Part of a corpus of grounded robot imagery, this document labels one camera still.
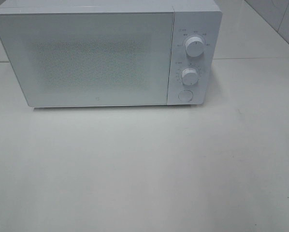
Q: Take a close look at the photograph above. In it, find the upper white power knob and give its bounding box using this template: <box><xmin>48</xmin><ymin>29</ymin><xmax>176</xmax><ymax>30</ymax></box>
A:
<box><xmin>185</xmin><ymin>35</ymin><xmax>205</xmax><ymax>58</ymax></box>

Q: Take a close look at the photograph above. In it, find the white microwave door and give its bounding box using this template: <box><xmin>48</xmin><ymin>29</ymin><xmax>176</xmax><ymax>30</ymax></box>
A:
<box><xmin>0</xmin><ymin>13</ymin><xmax>173</xmax><ymax>107</ymax></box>

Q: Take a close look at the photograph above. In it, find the round door release button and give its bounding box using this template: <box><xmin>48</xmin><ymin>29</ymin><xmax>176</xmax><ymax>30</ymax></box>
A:
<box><xmin>178</xmin><ymin>90</ymin><xmax>193</xmax><ymax>102</ymax></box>

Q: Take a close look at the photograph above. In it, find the white microwave oven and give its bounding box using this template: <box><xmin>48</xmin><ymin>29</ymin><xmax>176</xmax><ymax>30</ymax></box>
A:
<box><xmin>0</xmin><ymin>0</ymin><xmax>222</xmax><ymax>107</ymax></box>

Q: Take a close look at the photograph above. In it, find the white timer knob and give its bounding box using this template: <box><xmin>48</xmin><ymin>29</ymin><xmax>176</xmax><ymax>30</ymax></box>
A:
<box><xmin>181</xmin><ymin>68</ymin><xmax>199</xmax><ymax>86</ymax></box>

